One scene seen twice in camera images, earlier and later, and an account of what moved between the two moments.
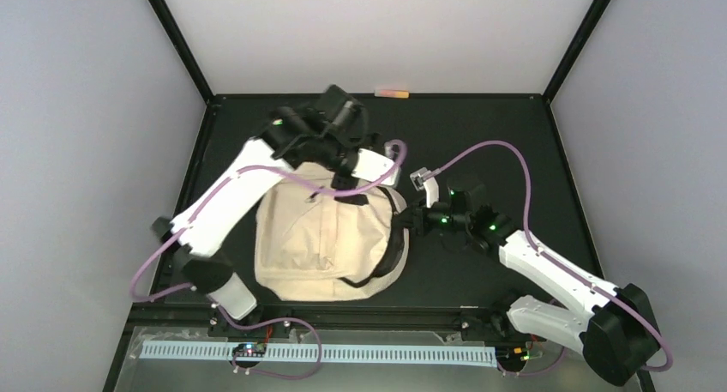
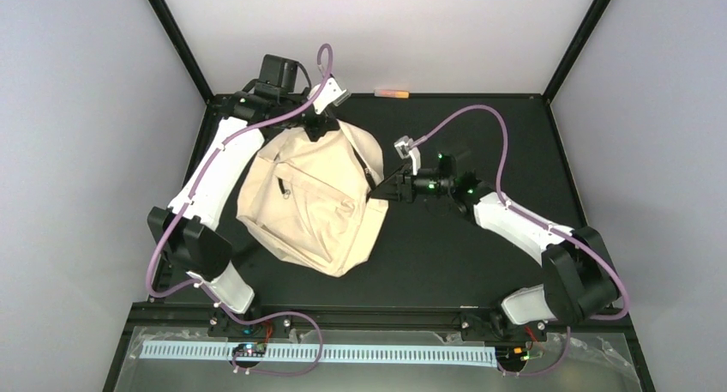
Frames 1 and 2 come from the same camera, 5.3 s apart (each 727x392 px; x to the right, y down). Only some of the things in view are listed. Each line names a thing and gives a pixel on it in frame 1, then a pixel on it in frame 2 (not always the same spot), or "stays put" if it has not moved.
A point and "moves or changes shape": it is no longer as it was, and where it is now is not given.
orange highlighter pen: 393,93 stays put
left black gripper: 341,183 to 326,120
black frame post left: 177,38 stays put
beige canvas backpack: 309,248 moves or changes shape
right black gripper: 415,222 to 400,183
